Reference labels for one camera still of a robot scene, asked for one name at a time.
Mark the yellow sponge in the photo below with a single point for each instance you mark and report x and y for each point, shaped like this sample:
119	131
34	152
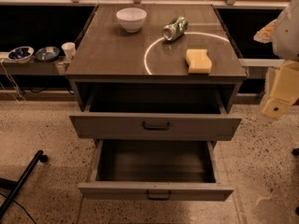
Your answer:
198	61

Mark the grey drawer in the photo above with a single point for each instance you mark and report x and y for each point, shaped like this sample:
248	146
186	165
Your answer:
155	114
155	171

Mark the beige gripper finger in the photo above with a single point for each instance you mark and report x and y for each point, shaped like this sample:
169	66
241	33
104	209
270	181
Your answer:
265	34

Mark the grey blue bowl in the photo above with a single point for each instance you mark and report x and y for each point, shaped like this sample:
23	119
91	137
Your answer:
47	54

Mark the low side shelf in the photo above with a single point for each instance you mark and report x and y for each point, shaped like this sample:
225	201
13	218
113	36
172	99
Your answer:
35	68

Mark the white ceramic bowl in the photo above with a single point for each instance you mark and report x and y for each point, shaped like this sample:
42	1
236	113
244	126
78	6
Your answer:
131	19

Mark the grey top drawer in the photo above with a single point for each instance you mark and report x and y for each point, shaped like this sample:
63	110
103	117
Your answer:
155	114

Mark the black caster wheel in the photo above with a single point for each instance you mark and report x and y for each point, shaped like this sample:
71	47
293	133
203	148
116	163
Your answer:
295	152

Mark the black chair leg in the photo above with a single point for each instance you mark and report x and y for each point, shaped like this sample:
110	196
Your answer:
14	187

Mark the crushed green soda can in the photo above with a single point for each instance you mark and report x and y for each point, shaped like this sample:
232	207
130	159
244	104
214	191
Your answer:
175	28

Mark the blue patterned bowl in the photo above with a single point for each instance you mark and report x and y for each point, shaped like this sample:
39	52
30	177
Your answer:
21	54

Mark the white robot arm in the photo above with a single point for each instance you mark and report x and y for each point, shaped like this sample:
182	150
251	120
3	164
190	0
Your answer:
283	33

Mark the white paper cup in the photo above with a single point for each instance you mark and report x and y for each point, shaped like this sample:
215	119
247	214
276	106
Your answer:
69	49

